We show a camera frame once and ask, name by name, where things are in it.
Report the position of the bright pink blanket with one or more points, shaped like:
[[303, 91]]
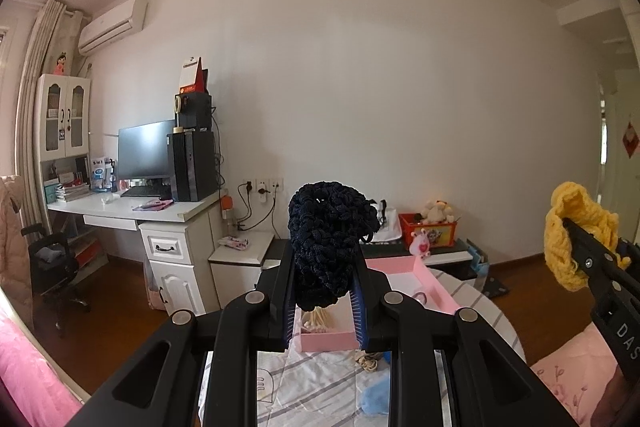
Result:
[[30, 372]]

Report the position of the white desk with drawers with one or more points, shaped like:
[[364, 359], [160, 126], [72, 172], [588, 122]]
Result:
[[185, 217]]

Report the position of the red toy box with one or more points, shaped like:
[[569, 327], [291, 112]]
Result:
[[440, 234]]

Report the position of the black keyboard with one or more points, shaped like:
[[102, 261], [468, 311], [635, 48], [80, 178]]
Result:
[[145, 191]]

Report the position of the black box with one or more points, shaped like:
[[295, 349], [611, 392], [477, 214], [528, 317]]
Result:
[[196, 112]]

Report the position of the cream plush toy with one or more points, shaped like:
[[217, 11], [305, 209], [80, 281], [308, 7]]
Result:
[[436, 211]]

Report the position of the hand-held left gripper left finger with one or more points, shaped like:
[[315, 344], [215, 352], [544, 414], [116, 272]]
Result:
[[286, 329]]

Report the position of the navy knitted scrunchie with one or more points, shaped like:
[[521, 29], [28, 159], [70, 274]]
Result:
[[330, 242]]

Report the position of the yellowish tape roll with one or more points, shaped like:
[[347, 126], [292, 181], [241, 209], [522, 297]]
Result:
[[177, 103]]

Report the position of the black low bench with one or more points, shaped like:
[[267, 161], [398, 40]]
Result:
[[445, 252]]

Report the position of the black floor mat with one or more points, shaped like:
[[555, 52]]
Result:
[[495, 288]]

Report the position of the red hanging decoration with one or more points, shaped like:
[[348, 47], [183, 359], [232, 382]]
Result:
[[631, 138]]

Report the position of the blue toy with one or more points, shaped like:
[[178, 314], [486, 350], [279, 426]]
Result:
[[477, 259]]

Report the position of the light blue bow headband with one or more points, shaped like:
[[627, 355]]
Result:
[[376, 399]]

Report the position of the white air conditioner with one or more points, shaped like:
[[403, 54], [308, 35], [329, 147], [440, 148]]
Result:
[[112, 27]]

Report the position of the white door frame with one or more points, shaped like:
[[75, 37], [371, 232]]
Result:
[[617, 142]]

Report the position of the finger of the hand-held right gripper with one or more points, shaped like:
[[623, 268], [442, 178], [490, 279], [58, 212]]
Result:
[[600, 257]]

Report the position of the pink heart plush toy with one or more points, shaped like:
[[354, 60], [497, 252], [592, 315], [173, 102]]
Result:
[[421, 244]]

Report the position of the bag of cotton swabs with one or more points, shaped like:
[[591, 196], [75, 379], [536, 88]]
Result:
[[320, 322]]

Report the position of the black office chair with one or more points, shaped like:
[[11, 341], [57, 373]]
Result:
[[52, 264]]

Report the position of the small doll figure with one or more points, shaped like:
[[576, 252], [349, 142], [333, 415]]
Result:
[[60, 64]]

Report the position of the red storage box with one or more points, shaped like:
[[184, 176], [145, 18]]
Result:
[[90, 252]]

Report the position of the pink and white pouch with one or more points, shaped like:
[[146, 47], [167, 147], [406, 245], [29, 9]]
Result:
[[233, 243]]

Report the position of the pink cardboard box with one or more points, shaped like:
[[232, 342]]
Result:
[[425, 279]]

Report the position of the stack of books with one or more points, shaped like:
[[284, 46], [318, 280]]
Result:
[[72, 193]]

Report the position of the white desk calendar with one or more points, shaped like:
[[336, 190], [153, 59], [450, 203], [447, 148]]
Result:
[[190, 74]]

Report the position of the yellow knitted scrunchie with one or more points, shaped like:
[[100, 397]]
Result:
[[565, 247]]

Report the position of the white wall socket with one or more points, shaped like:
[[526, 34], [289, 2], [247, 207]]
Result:
[[247, 184], [276, 182], [261, 185]]

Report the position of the beige curtain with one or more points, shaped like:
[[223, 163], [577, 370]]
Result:
[[42, 72]]

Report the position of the pink pencil case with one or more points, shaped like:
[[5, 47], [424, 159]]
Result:
[[152, 205]]

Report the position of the white glass-door cabinet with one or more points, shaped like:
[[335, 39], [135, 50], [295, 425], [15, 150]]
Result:
[[62, 119]]

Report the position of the black computer monitor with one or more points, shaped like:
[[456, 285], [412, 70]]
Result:
[[145, 152]]

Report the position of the white tote bag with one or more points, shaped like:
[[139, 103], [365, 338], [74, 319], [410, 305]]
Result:
[[390, 227]]

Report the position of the black computer tower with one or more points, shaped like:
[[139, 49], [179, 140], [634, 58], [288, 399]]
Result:
[[192, 167]]

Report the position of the pale pink floral quilt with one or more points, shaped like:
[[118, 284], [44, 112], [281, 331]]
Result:
[[570, 372]]

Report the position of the person's right hand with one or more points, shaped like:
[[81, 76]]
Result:
[[622, 399]]

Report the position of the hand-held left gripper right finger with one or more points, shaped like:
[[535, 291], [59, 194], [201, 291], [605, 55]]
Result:
[[359, 327]]

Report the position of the blue and white box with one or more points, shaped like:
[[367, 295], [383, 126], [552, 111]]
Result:
[[102, 174]]

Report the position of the orange-capped bottle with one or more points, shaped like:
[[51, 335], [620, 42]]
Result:
[[227, 213]]

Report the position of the white low cabinet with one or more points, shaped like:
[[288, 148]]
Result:
[[235, 264]]

